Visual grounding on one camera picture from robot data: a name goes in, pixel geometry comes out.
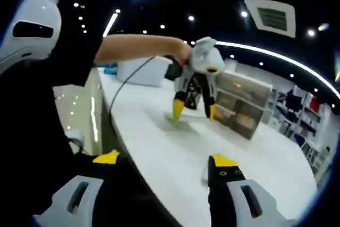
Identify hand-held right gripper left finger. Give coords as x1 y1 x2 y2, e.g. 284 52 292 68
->
32 149 121 227

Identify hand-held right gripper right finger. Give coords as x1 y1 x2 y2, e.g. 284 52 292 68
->
208 154 296 227

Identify white desk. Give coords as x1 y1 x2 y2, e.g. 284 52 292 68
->
98 67 319 227

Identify person's left hand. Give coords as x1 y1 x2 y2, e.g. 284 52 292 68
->
177 41 194 66

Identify black mesh pen holder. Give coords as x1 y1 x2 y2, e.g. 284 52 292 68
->
185 77 204 111

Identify curved ceiling light strip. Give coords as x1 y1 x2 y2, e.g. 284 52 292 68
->
215 40 340 100

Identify white cabinet with brown drawers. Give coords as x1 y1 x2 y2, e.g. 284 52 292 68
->
214 71 274 141

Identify white plastic storage box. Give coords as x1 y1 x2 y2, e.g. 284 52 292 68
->
116 56 174 88

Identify ceiling air conditioner vent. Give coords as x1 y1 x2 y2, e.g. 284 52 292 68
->
244 0 296 38

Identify teal blue object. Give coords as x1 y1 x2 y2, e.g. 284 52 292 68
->
103 63 118 75

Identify black monitor by shelves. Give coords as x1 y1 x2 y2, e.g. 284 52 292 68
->
285 94 303 113

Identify white storage shelves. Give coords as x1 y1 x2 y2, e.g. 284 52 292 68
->
268 83 334 177

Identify white chest-worn device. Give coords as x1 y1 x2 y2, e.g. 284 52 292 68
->
0 0 63 75

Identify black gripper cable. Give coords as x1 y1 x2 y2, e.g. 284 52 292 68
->
109 54 171 123

